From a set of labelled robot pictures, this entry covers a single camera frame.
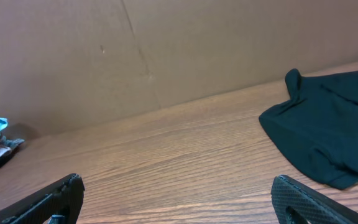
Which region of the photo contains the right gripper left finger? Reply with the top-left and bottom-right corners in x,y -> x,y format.
0,174 -> 85,224

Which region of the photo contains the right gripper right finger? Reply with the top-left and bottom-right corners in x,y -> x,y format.
271,175 -> 358,224

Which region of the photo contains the black t-shirt on right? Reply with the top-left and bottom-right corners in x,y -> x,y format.
259,69 -> 358,190

